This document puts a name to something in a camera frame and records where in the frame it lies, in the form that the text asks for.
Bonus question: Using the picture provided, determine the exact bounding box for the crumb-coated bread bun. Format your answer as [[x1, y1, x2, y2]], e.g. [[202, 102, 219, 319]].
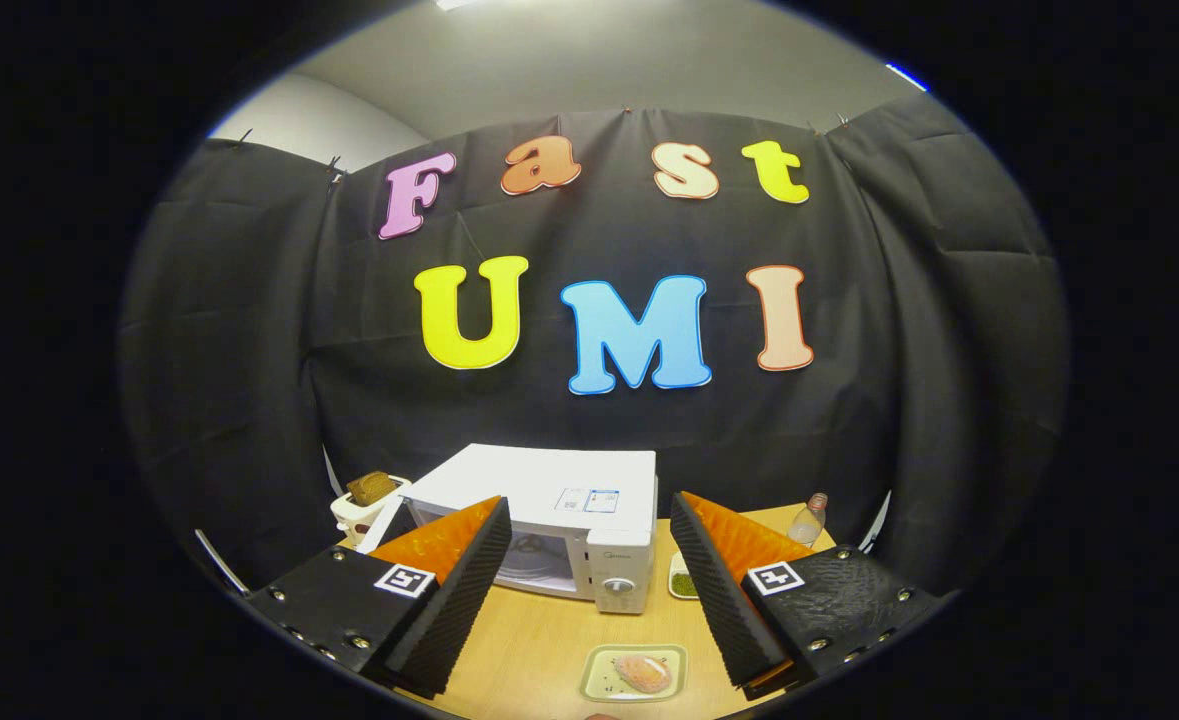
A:
[[613, 653, 673, 695]]

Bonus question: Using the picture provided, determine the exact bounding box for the glass turntable plate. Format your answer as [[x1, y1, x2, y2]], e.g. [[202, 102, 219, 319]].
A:
[[497, 533, 582, 591]]

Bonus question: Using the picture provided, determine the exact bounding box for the clear red-label plastic bottle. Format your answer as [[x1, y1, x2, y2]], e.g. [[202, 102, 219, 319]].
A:
[[786, 491, 830, 549]]

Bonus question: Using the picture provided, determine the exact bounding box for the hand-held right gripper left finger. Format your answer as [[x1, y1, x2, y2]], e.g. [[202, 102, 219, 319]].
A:
[[242, 495, 512, 699]]

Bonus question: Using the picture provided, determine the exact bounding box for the white toaster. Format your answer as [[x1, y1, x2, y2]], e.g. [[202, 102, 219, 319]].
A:
[[330, 476, 413, 546]]

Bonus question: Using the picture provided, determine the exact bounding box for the white divided dish of beans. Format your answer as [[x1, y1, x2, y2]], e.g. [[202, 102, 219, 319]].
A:
[[668, 551, 702, 601]]

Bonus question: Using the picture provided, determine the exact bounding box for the brown bread slice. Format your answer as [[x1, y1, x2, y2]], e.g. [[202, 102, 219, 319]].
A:
[[346, 470, 398, 507]]

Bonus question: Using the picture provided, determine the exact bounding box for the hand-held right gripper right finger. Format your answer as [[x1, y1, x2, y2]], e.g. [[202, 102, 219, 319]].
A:
[[670, 491, 955, 700]]

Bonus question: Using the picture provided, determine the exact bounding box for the white microwave oven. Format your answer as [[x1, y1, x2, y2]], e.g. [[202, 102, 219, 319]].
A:
[[357, 443, 660, 615]]

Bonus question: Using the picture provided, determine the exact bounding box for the pale green square plate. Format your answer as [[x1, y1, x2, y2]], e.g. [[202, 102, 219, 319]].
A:
[[578, 643, 689, 704]]

